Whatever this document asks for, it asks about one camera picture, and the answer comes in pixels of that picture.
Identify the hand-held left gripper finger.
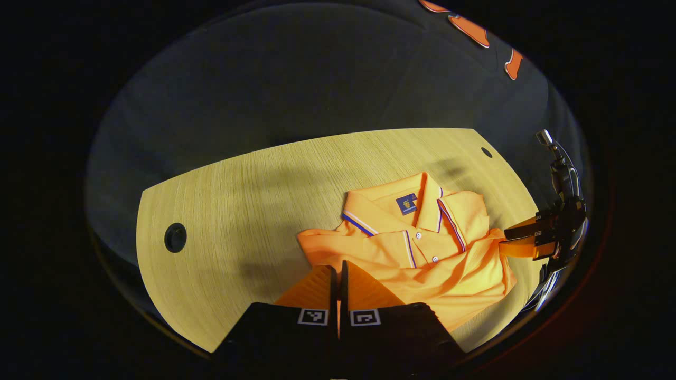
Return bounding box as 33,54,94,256
339,260,468,380
211,265,339,380

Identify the orange T-shirt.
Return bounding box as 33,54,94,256
297,172,518,333

